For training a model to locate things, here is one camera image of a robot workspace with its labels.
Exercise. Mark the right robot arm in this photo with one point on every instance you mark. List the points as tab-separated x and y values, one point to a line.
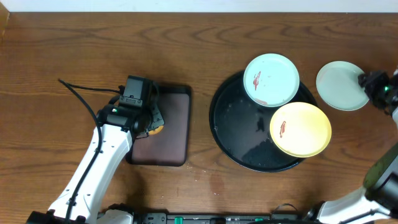
377	198

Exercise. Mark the black rectangular tray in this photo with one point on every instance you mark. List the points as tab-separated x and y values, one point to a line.
169	146

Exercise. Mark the light blue plate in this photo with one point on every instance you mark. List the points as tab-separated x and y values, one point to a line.
337	85
271	80

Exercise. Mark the black round serving tray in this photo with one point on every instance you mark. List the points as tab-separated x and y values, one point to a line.
241	127

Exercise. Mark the yellow green scrub sponge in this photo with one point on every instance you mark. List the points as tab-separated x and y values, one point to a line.
156	130

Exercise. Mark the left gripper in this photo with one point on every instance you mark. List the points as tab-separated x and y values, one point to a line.
156	115

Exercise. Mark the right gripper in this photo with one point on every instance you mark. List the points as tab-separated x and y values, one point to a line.
374	79

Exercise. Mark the yellow plate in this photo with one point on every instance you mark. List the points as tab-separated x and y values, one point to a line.
300	129

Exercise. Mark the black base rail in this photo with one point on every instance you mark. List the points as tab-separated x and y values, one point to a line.
164	217

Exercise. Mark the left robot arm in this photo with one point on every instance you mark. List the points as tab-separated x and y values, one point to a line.
117	127

